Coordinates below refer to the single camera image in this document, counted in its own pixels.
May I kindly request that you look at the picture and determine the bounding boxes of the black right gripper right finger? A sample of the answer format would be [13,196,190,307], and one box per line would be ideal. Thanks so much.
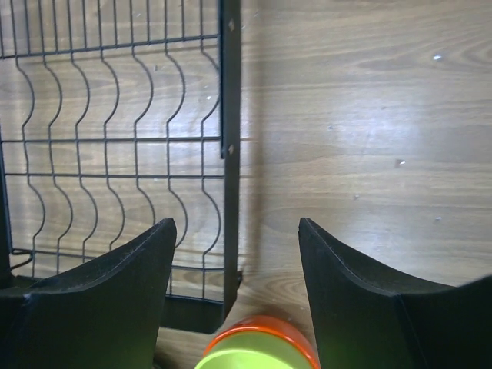
[298,218,491,368]

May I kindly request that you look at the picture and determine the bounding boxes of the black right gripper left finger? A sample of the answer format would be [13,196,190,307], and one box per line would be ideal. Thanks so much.
[1,218,177,368]

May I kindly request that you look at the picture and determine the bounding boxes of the black wire dish rack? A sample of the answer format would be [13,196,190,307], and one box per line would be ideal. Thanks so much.
[1,1,242,334]

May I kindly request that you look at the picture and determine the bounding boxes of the green orange bowl right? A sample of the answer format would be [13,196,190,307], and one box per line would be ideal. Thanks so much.
[196,314,320,369]

